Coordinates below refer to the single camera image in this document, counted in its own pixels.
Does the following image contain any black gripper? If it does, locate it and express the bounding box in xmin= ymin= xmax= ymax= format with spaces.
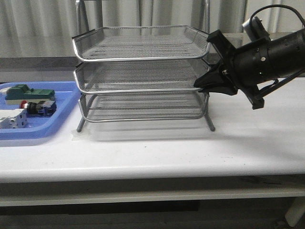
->
xmin=193 ymin=30 xmax=278 ymax=110

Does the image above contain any silver mesh tray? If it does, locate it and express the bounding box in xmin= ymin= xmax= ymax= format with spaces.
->
xmin=73 ymin=59 xmax=210 ymax=94
xmin=72 ymin=25 xmax=210 ymax=62
xmin=78 ymin=91 xmax=209 ymax=123

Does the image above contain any red emergency push button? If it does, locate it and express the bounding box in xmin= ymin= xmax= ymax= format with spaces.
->
xmin=20 ymin=100 xmax=57 ymax=116

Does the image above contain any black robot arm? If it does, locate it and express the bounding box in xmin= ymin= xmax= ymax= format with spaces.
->
xmin=194 ymin=29 xmax=305 ymax=110

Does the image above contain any blue plastic tray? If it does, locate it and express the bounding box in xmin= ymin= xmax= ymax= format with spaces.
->
xmin=0 ymin=81 xmax=80 ymax=140

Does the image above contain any white table leg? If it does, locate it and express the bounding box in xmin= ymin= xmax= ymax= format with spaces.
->
xmin=285 ymin=197 xmax=305 ymax=227

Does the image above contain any dark granite counter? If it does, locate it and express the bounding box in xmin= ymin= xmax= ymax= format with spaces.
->
xmin=0 ymin=32 xmax=305 ymax=71

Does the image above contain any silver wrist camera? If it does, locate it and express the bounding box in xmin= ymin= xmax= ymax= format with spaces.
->
xmin=242 ymin=16 xmax=270 ymax=42

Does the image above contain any silver wire rack frame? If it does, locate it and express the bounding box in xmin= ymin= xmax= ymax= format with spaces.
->
xmin=76 ymin=0 xmax=215 ymax=132

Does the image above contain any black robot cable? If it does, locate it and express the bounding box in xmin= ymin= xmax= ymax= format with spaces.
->
xmin=249 ymin=4 xmax=305 ymax=28

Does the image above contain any green and beige switch block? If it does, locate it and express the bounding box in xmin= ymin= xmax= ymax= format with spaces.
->
xmin=5 ymin=84 xmax=55 ymax=105

